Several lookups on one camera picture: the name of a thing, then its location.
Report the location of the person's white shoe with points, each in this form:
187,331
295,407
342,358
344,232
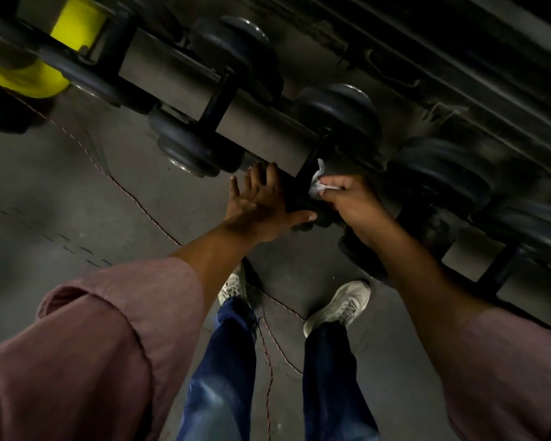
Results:
233,284
340,307

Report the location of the white cleaning cloth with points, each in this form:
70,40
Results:
317,185

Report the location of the person's blue jeans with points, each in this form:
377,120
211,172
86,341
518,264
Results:
330,385

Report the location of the black yellow dumbbell rack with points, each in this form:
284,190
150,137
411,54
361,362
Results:
75,22

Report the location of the person's right forearm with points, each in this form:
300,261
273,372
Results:
486,353

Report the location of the person's left forearm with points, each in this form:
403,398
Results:
96,353

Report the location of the row of ribbed plate dumbbells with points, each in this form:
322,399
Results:
441,174

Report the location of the person's right hand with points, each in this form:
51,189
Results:
358,206

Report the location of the person's left hand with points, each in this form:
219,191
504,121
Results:
266,215

